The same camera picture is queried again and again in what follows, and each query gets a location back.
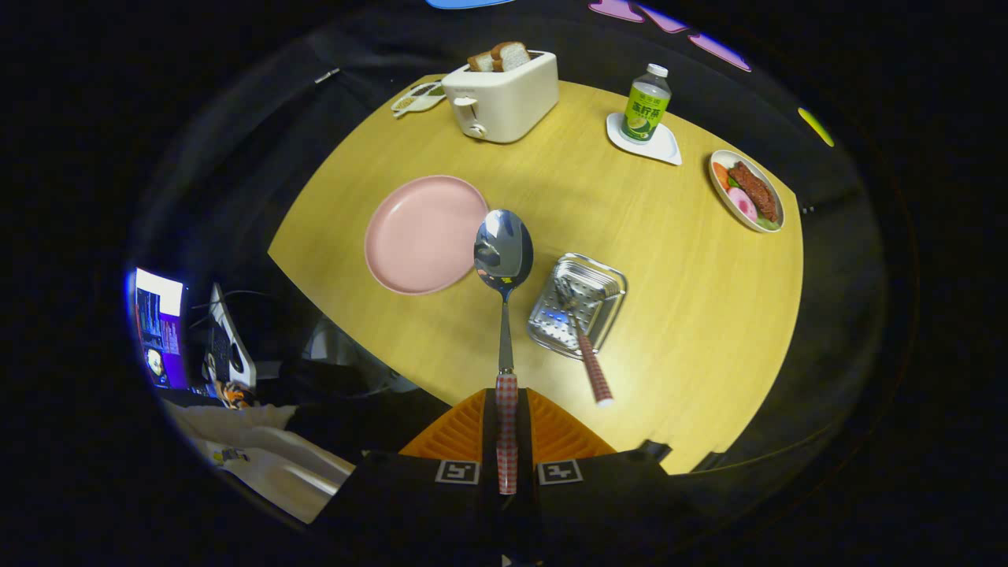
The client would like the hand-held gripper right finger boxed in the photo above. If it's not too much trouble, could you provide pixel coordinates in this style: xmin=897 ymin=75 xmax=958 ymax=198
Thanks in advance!
xmin=516 ymin=387 xmax=694 ymax=556

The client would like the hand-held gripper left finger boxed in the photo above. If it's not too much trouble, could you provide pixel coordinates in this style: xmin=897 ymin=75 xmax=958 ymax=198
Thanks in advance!
xmin=315 ymin=387 xmax=505 ymax=556

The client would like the checked handle metal fork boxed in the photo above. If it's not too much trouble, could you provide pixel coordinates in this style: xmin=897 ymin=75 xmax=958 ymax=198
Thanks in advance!
xmin=554 ymin=274 xmax=614 ymax=408

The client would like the checked handle metal spoon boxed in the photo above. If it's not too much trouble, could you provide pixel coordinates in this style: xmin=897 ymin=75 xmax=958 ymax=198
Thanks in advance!
xmin=473 ymin=209 xmax=535 ymax=495

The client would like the perforated metal tray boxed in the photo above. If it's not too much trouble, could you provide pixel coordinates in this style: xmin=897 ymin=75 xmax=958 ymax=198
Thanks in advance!
xmin=527 ymin=253 xmax=628 ymax=361

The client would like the dark cloth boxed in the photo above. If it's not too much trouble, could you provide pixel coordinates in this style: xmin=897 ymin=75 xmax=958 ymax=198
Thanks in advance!
xmin=256 ymin=358 xmax=450 ymax=465

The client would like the pink plate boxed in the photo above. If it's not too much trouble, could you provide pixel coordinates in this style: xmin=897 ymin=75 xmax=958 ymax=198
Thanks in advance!
xmin=364 ymin=175 xmax=491 ymax=296

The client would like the person's white clothing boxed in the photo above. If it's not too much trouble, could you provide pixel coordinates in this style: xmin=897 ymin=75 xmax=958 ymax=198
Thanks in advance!
xmin=161 ymin=402 xmax=357 ymax=524

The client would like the white plate of food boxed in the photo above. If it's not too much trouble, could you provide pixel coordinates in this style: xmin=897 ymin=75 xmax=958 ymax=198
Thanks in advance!
xmin=709 ymin=150 xmax=786 ymax=234

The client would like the white coaster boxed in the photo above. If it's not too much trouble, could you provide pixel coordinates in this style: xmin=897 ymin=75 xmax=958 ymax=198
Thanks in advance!
xmin=606 ymin=112 xmax=684 ymax=166

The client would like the white toaster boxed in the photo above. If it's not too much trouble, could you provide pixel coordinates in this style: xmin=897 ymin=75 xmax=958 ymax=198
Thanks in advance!
xmin=441 ymin=50 xmax=561 ymax=144

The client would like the brown meat piece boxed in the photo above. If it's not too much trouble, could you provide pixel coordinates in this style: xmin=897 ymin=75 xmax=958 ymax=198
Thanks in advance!
xmin=728 ymin=161 xmax=779 ymax=223

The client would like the small white divided dish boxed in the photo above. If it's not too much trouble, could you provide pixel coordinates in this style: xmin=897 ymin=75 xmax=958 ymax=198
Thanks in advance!
xmin=391 ymin=80 xmax=447 ymax=119

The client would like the green label drink bottle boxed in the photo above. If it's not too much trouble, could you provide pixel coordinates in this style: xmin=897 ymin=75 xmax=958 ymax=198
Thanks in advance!
xmin=620 ymin=64 xmax=672 ymax=144

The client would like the computer monitor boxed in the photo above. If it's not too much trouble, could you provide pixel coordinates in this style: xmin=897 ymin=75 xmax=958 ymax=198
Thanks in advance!
xmin=128 ymin=268 xmax=190 ymax=391

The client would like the large bread slice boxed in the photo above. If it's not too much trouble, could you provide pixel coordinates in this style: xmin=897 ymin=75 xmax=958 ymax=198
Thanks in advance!
xmin=491 ymin=42 xmax=532 ymax=73

